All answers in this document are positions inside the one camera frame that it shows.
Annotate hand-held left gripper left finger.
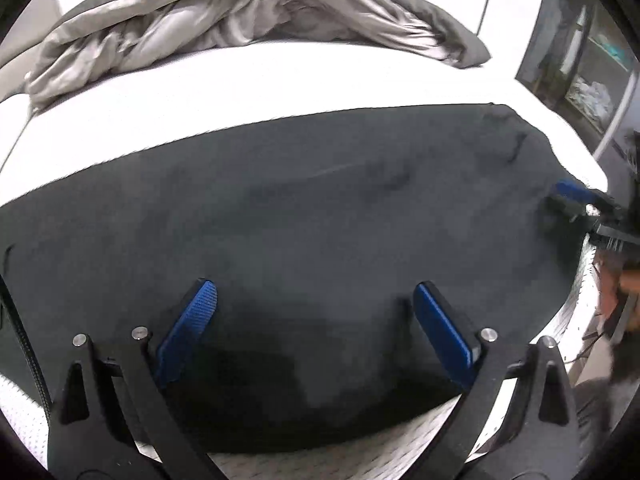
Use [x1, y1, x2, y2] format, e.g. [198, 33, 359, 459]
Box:
[47, 278, 228, 480]

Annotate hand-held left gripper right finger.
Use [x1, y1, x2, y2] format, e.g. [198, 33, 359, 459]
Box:
[405, 281, 583, 480]

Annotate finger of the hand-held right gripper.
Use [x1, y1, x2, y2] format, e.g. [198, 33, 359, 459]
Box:
[542, 179, 626, 222]

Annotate black pants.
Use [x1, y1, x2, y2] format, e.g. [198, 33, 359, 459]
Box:
[0, 102, 596, 456]

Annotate person's right hand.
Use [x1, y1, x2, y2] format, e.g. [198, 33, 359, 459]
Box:
[597, 257, 640, 323]

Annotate thin black pole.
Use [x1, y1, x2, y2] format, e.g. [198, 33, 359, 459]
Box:
[477, 0, 497, 38]

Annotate white mattress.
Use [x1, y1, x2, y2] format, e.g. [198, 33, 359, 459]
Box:
[0, 35, 616, 480]

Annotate grey blanket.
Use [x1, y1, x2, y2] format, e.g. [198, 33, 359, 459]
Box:
[25, 0, 493, 111]

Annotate black cable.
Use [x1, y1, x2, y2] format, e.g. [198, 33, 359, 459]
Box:
[0, 275, 53, 416]

